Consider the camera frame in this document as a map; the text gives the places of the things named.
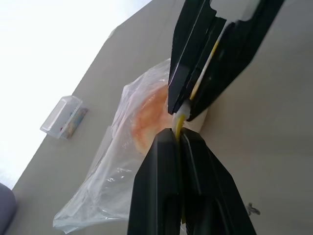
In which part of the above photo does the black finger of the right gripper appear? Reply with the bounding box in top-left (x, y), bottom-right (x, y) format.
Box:
top-left (167, 0), bottom-right (227, 115)
top-left (187, 0), bottom-right (286, 122)

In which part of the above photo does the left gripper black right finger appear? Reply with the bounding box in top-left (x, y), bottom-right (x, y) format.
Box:
top-left (180, 129), bottom-right (257, 235)

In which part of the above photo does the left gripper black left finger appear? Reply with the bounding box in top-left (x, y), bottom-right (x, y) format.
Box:
top-left (127, 128), bottom-right (183, 235)

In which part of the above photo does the clear zip bag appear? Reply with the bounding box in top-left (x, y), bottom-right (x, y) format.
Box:
top-left (52, 57), bottom-right (208, 234)

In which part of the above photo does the yellow bun toy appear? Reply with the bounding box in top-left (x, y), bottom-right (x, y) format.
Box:
top-left (131, 85), bottom-right (173, 155)

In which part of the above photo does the clear box of colourful bits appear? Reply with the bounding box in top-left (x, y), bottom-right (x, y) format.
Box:
top-left (40, 95), bottom-right (89, 140)

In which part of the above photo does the purple bowl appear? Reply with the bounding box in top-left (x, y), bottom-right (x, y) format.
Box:
top-left (0, 182), bottom-right (17, 235)

